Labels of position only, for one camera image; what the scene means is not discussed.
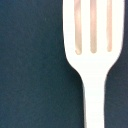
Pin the cream slotted spatula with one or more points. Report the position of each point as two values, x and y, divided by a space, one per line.
93 38

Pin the black table mat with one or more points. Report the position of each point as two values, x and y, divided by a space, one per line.
38 88

